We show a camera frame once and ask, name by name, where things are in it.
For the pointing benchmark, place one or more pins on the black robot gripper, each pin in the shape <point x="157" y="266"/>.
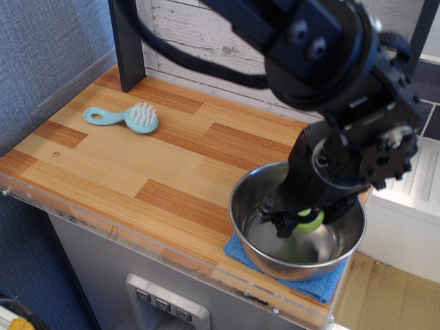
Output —
<point x="323" y="179"/>

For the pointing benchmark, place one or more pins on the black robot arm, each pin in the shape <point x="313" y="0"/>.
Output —
<point x="327" y="57"/>

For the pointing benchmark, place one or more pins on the stainless steel pot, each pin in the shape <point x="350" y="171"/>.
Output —
<point x="301" y="256"/>

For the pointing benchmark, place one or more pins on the blue cloth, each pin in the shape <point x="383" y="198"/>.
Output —
<point x="321" y="288"/>

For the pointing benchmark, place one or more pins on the white ribbed box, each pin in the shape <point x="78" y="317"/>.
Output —
<point x="402" y="220"/>

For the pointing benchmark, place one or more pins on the grey cabinet with buttons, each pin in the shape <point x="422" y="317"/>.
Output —
<point x="102" y="266"/>

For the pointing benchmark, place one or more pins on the light blue toy brush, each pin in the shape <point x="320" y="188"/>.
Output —
<point x="140" y="118"/>

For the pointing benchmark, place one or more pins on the yellow black object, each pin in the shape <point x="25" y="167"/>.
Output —
<point x="15" y="315"/>

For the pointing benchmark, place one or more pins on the black left frame post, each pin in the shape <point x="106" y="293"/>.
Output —
<point x="128" y="48"/>

